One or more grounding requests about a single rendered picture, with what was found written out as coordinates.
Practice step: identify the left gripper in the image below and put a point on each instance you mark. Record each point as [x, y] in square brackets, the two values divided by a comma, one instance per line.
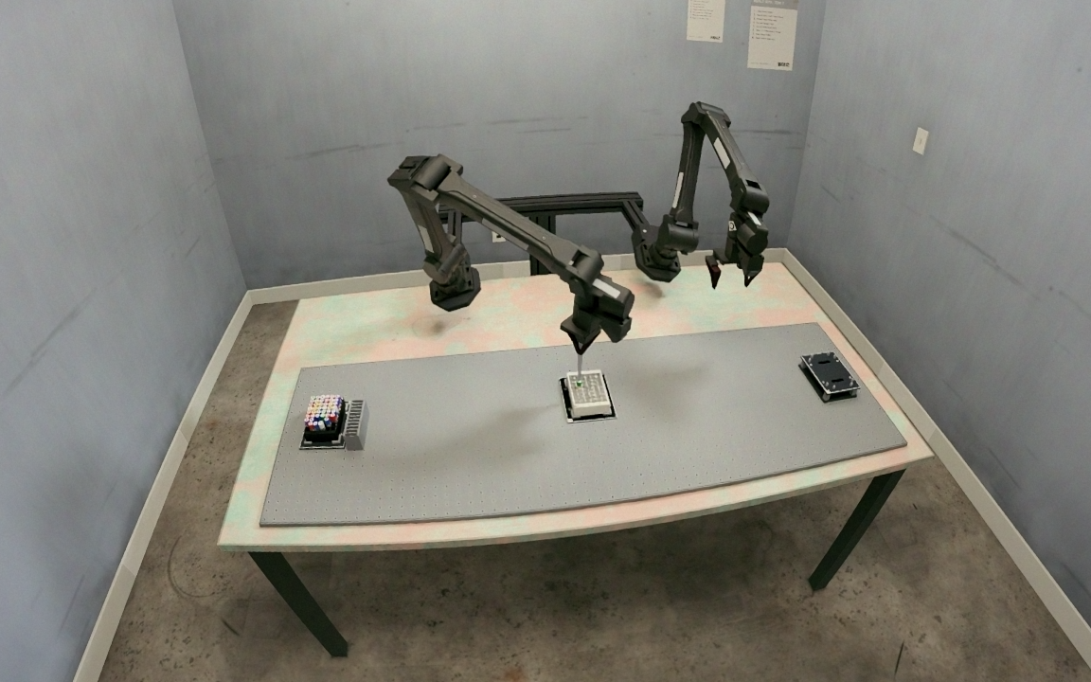
[718, 254]

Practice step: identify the black vial rack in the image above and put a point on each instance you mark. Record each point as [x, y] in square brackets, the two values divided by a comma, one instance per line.
[329, 434]

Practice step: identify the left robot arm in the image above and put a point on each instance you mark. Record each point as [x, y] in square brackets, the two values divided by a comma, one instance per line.
[752, 233]

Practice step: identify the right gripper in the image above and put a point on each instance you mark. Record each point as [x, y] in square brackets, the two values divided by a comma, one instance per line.
[577, 335]

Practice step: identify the white tube carrier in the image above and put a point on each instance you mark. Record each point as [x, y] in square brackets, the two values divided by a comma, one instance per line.
[579, 397]

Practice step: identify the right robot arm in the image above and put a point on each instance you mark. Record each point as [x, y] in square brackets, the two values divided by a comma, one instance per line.
[615, 301]

